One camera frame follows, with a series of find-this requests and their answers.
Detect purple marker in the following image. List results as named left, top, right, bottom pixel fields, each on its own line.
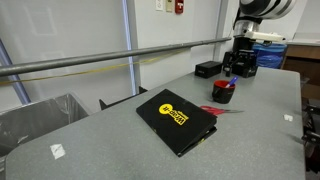
left=225, top=75, right=240, bottom=89

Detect wooden cabinet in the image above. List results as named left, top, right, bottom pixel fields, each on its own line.
left=281, top=41, right=320, bottom=101

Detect beige wall plate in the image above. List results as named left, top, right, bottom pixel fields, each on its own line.
left=165, top=0, right=174, bottom=13

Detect yellow cable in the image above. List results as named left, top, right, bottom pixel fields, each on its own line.
left=0, top=49, right=188, bottom=86

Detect black folder with yellow logo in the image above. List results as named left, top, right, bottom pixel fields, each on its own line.
left=135, top=88, right=218, bottom=158

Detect grey metal rail pipe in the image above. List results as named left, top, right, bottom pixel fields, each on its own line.
left=0, top=36, right=233, bottom=78

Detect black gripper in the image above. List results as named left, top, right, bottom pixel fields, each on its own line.
left=222, top=35, right=258, bottom=78

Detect blue plastic bin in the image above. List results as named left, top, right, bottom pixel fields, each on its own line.
left=252, top=42, right=288, bottom=70

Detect grey plastic bin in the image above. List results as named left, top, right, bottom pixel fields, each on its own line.
left=0, top=93, right=90, bottom=173

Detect red handled scissors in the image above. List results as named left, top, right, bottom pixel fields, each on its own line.
left=199, top=105, right=245, bottom=117

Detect flat black cardboard box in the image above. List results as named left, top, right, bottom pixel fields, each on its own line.
left=194, top=60, right=223, bottom=80

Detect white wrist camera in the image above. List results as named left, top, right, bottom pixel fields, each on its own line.
left=244, top=30, right=287, bottom=43

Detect black cup with red inside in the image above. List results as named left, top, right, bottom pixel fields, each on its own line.
left=211, top=79, right=236, bottom=105

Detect red fire alarm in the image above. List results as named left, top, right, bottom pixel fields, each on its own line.
left=174, top=0, right=185, bottom=15

